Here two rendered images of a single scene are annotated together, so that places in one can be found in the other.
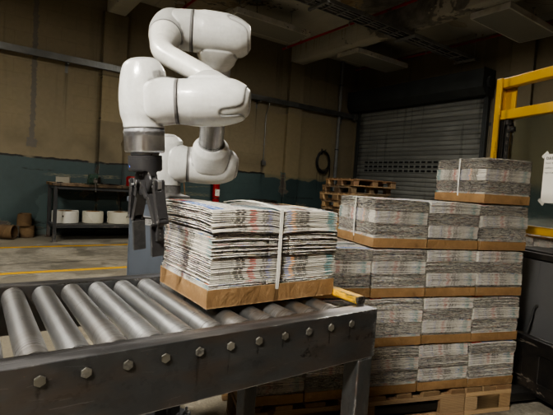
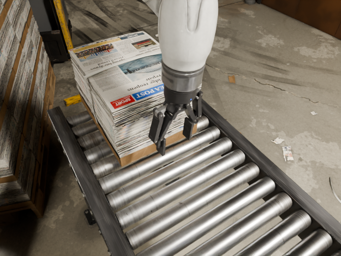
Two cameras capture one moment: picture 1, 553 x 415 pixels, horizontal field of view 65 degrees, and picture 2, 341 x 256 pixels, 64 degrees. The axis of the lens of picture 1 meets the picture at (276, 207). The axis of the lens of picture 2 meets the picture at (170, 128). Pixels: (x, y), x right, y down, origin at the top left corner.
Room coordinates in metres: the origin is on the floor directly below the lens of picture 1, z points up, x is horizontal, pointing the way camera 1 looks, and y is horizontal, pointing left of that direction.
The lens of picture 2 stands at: (0.99, 0.81, 1.49)
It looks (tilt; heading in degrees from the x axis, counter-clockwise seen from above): 45 degrees down; 274
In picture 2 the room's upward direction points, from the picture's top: straight up
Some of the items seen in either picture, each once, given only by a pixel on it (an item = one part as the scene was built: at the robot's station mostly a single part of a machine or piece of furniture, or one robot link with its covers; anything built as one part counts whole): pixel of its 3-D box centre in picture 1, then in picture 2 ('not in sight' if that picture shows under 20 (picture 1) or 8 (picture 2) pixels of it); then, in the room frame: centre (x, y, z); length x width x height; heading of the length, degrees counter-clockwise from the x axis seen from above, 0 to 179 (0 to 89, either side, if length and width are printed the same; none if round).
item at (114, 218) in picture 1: (108, 206); not in sight; (7.32, 2.84, 0.55); 1.80 x 0.70 x 1.09; 125
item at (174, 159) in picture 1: (166, 159); not in sight; (1.88, 0.49, 1.17); 0.18 x 0.16 x 0.22; 100
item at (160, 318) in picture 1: (149, 310); (174, 170); (1.01, 0.28, 0.77); 0.47 x 0.05 x 0.05; 35
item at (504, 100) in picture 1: (494, 217); not in sight; (2.78, -1.40, 0.97); 0.09 x 0.09 x 1.75; 17
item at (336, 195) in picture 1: (356, 211); not in sight; (8.83, -1.63, 0.65); 1.33 x 0.94 x 1.30; 129
